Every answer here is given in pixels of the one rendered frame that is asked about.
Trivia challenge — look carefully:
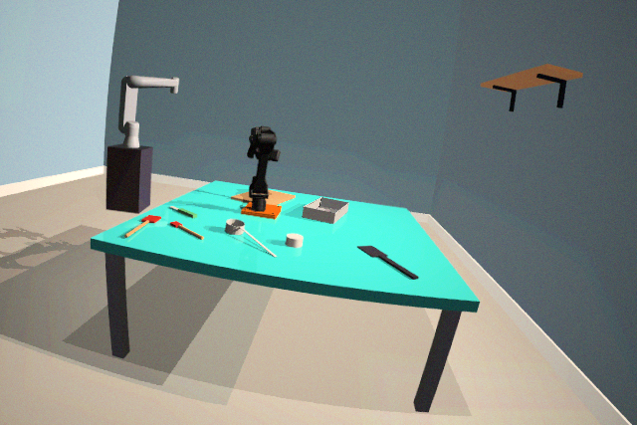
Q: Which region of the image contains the beige short cylinder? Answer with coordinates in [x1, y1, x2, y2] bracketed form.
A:
[285, 234, 304, 248]

